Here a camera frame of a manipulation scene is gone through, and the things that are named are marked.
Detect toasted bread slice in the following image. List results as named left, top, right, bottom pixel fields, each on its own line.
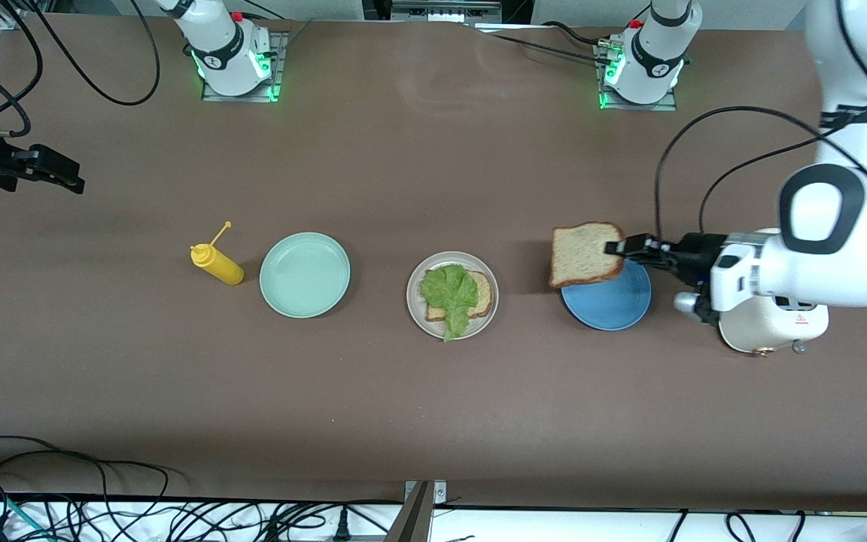
left=549, top=221, right=627, bottom=290
left=424, top=269, right=494, bottom=322

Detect green lettuce leaf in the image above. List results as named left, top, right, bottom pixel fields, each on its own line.
left=420, top=263, right=481, bottom=343

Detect yellow mustard squeeze bottle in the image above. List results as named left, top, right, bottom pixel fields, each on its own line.
left=190, top=221, right=245, bottom=287

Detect blue plate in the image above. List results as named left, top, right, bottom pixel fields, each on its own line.
left=560, top=258, right=653, bottom=331

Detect beige plate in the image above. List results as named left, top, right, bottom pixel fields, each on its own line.
left=406, top=251, right=500, bottom=340

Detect mint green plate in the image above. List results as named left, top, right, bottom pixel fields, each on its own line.
left=259, top=232, right=351, bottom=319

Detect white toaster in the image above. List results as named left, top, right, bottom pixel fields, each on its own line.
left=716, top=295, right=830, bottom=357

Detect black metal equipment box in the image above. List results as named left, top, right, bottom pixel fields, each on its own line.
left=362, top=0, right=532, bottom=25

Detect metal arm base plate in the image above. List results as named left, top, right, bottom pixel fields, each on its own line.
left=595, top=41, right=679, bottom=112
left=200, top=30, right=288, bottom=102

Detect black corrugated cable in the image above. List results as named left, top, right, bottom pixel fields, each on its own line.
left=543, top=21, right=619, bottom=52

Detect thin black cable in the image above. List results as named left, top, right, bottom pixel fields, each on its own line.
left=479, top=30, right=609, bottom=65

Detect aluminium profile post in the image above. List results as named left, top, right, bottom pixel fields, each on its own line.
left=385, top=480, right=449, bottom=542

